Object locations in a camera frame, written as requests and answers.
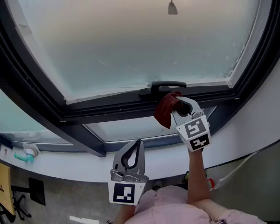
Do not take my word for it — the grey shoe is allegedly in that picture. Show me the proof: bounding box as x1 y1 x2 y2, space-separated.
152 179 164 191

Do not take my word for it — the small red item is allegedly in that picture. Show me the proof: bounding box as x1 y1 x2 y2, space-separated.
206 178 216 191

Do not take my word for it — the dark red cloth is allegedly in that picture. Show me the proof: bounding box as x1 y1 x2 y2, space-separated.
154 91 184 129

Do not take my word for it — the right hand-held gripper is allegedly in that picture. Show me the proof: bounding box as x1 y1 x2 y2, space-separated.
171 96 212 153

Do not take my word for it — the frosted window glass pane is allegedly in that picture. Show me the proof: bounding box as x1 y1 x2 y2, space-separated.
4 0 275 104

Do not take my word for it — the person's right forearm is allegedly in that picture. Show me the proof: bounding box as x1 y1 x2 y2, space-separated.
186 148 227 221

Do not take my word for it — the teal plastic item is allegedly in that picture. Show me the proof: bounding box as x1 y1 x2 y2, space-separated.
14 152 35 163

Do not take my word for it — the white plastic holder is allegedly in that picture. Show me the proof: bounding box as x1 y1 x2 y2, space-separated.
22 143 41 157

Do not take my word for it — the yellow chair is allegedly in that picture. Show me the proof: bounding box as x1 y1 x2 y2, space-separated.
0 160 17 222

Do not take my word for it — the white cable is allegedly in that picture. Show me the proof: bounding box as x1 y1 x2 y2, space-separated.
210 134 280 191

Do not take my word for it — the black office chair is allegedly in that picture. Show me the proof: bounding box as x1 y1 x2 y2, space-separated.
11 177 46 220

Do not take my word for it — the grey blind pull cord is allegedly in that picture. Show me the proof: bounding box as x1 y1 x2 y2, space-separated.
167 0 178 15

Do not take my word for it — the black window handle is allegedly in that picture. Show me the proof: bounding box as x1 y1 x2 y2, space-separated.
138 80 187 99

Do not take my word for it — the person's pink clothing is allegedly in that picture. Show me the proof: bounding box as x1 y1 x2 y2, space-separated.
123 185 267 224

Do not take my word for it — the black window frame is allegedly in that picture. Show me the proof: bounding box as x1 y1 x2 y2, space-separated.
0 0 280 158

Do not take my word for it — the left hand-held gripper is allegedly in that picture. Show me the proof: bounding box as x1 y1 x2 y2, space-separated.
108 139 149 206

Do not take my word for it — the person's left forearm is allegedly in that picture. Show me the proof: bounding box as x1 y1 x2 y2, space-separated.
113 203 137 224

